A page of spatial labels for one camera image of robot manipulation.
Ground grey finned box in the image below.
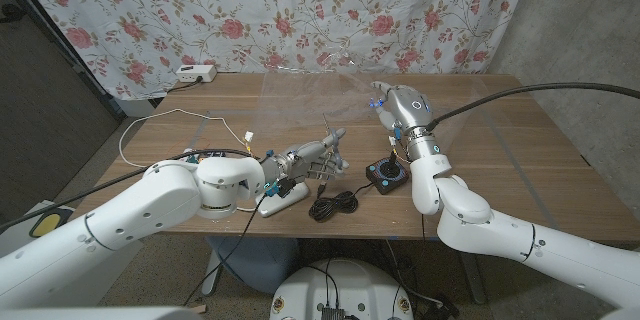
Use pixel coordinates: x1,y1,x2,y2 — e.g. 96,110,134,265
319,304,347,320

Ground grey table leg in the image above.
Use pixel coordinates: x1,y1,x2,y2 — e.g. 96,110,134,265
457,252,487,305

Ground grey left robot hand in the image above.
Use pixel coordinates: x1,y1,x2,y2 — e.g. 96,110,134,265
260,127,350,192

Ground floral backdrop cloth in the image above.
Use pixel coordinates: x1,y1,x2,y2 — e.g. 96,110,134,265
7,0,536,101

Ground thin black left wrist cable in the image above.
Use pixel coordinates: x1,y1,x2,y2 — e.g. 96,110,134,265
182,194,269,307

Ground white power strip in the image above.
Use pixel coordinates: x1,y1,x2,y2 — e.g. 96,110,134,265
175,64,218,84

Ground white floor cable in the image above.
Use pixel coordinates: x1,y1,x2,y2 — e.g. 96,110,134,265
387,239,444,307

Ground white floor platform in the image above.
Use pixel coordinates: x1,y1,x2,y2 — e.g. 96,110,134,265
0,199,76,256

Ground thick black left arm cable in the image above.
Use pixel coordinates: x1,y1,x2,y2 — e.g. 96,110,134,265
0,148,256,234

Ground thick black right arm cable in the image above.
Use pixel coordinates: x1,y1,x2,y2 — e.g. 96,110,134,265
424,82,640,134

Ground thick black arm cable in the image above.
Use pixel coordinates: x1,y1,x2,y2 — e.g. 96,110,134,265
424,82,640,134
0,148,256,234

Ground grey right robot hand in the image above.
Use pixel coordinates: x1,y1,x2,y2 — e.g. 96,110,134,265
369,80,444,162

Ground transparent cling film sheet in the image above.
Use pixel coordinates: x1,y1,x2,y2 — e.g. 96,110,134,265
249,48,489,154

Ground black joystick controller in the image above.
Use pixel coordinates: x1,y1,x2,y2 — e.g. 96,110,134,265
365,150,412,197

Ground yellow black foot pedal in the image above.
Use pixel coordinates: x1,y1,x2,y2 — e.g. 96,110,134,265
28,208,75,239

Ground thin white cable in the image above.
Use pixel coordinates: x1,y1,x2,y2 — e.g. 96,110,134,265
118,107,259,213

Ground grey orange handled scissors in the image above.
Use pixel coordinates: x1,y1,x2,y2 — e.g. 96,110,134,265
321,112,350,181

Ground black power strip cord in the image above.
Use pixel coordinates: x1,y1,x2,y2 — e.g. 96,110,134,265
167,75,205,94

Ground white table leg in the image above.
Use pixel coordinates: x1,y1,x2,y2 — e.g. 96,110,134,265
202,249,221,296

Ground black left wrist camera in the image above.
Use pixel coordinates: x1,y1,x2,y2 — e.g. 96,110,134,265
264,177,300,200

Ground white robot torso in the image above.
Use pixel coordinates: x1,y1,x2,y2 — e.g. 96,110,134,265
269,258,415,320

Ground black floor adapter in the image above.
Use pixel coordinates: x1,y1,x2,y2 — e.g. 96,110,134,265
424,299,461,320

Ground black coiled USB cable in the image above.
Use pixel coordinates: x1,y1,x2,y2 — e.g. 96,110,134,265
307,182,377,223

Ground black frame bar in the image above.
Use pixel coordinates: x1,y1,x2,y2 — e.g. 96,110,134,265
0,0,126,122

